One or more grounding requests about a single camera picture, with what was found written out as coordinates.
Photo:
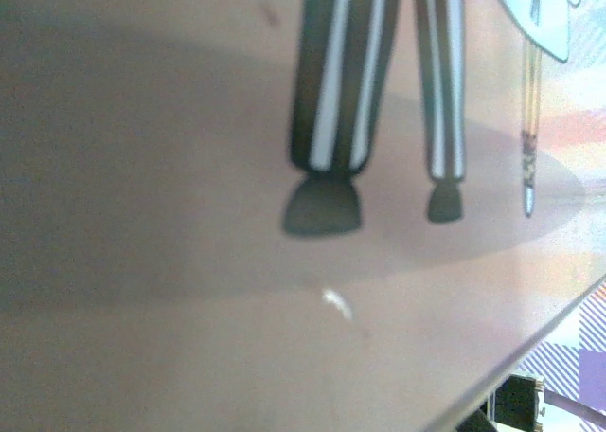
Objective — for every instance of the multicolour striped checked cloth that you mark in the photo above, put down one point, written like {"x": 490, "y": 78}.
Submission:
{"x": 593, "y": 370}

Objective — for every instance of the pink wedding print tin box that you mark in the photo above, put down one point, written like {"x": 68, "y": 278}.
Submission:
{"x": 189, "y": 214}

